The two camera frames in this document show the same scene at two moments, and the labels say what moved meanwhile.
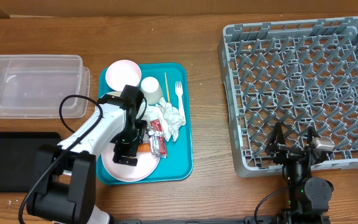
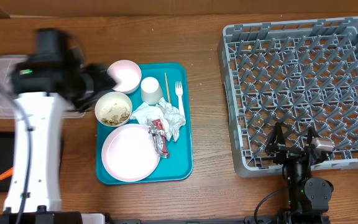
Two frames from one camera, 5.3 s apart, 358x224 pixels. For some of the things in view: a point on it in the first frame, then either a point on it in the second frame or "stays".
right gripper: x=277 y=145 stays
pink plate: x=146 y=165 stays
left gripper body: x=130 y=140 → x=92 y=82
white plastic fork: x=179 y=93 stays
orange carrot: x=144 y=147 → x=8 y=173
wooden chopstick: x=167 y=88 stays
